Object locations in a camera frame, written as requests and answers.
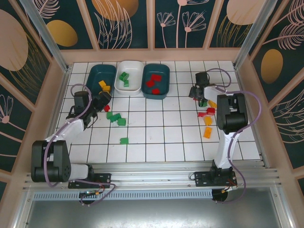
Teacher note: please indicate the green lego brick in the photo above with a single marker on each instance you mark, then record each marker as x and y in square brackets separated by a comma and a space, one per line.
[116, 117]
[121, 122]
[124, 140]
[203, 104]
[126, 83]
[110, 115]

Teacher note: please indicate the yellow lego with round plate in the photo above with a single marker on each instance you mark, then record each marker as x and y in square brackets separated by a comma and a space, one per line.
[106, 88]

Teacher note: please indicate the red lego brick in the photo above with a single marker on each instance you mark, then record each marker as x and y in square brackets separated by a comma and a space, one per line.
[107, 108]
[155, 91]
[202, 114]
[210, 111]
[156, 77]
[150, 83]

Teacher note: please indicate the teal plastic bin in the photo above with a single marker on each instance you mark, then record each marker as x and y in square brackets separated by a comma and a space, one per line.
[97, 73]
[161, 71]

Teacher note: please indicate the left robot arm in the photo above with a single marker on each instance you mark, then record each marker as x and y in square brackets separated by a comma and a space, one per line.
[71, 127]

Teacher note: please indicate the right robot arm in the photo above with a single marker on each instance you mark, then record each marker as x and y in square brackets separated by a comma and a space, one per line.
[234, 118]

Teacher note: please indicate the green round lego piece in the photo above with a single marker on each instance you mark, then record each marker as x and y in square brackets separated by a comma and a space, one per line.
[123, 76]

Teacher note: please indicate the orange yellow lego brick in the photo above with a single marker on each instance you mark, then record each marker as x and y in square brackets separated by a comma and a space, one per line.
[208, 132]

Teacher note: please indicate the white plastic bin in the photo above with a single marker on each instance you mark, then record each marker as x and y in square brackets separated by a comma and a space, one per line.
[133, 69]

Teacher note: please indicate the grey metal sheet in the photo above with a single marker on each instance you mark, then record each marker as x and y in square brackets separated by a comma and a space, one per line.
[152, 216]

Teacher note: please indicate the dark floral wall panel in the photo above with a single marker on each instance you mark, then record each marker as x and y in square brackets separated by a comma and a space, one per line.
[228, 31]
[280, 47]
[19, 47]
[292, 128]
[61, 33]
[180, 35]
[12, 123]
[118, 28]

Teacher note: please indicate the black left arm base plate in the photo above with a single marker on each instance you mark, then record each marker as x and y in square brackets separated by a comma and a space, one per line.
[102, 178]

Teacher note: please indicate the aluminum corner post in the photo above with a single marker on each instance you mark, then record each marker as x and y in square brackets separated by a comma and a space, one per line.
[50, 40]
[249, 35]

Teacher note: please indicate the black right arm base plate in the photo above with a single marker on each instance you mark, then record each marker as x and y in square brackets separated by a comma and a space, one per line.
[202, 178]

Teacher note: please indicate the aluminum base rail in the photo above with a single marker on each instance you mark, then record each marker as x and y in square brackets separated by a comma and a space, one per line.
[152, 175]

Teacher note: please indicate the aluminum frame bar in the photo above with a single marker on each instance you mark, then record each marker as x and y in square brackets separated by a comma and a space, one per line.
[21, 209]
[286, 204]

